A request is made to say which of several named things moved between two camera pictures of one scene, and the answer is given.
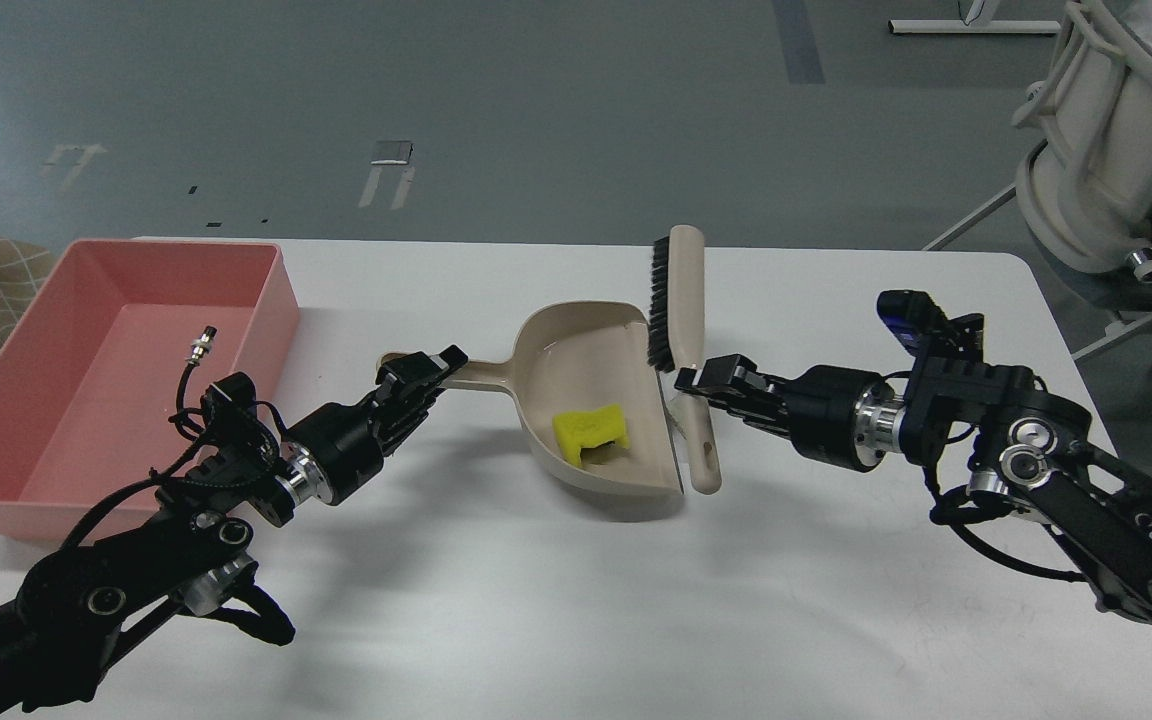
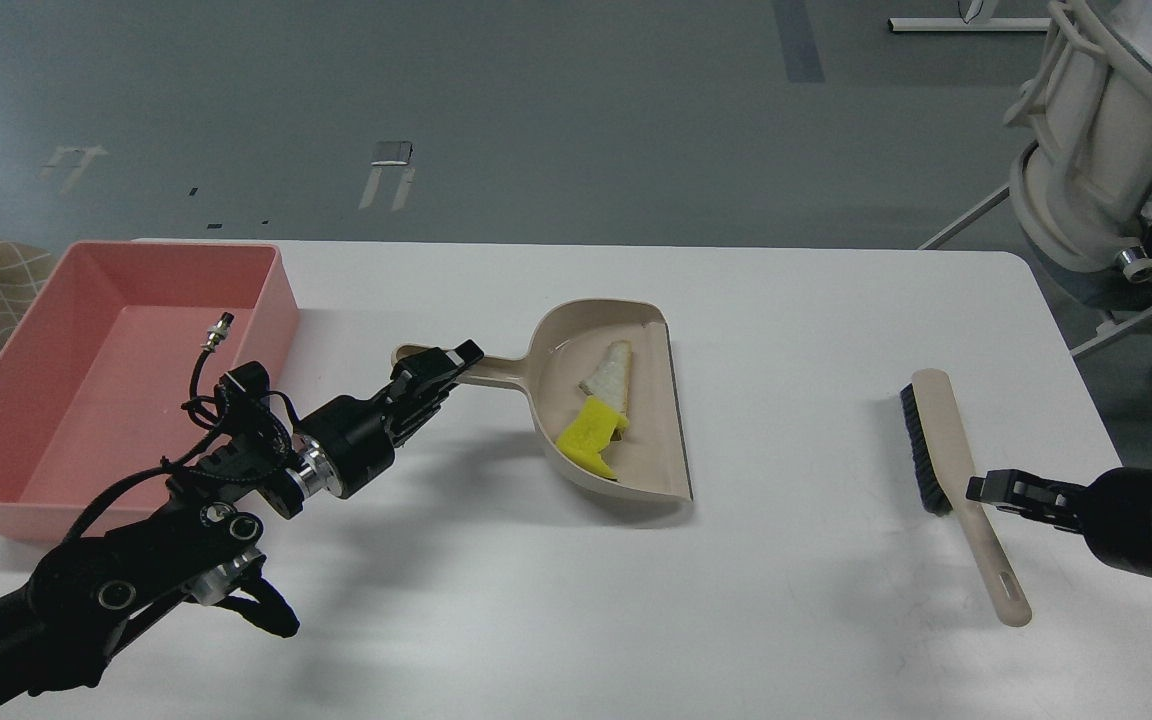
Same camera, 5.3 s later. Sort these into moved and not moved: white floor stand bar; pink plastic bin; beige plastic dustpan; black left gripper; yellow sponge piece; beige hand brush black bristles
Moved: beige hand brush black bristles; yellow sponge piece; beige plastic dustpan
Not moved: black left gripper; pink plastic bin; white floor stand bar
